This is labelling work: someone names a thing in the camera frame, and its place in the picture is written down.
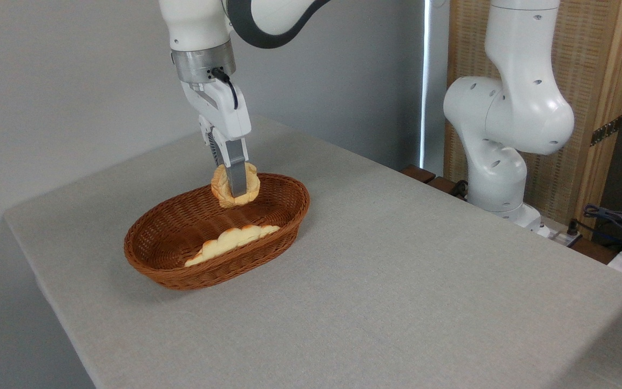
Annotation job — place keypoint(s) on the long braided bread loaf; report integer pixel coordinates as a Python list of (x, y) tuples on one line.
[(224, 243)]

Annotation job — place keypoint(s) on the round flower-shaped bread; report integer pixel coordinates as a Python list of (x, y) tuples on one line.
[(220, 189)]

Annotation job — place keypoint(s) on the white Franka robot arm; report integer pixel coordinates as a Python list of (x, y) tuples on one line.
[(516, 108)]

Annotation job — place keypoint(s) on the brown wicker oval basket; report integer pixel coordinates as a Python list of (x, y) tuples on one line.
[(170, 243)]

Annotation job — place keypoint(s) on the grey tablecloth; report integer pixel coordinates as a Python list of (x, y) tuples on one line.
[(397, 270)]

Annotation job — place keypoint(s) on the grey-white gripper finger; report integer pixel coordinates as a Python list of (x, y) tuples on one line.
[(213, 143), (237, 173)]

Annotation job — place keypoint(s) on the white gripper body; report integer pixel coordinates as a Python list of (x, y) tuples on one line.
[(224, 116)]

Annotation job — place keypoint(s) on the wooden rattan folding screen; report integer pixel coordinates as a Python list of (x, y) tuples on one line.
[(586, 54)]

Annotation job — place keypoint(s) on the dark metal screen hinge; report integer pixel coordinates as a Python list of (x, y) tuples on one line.
[(606, 131)]

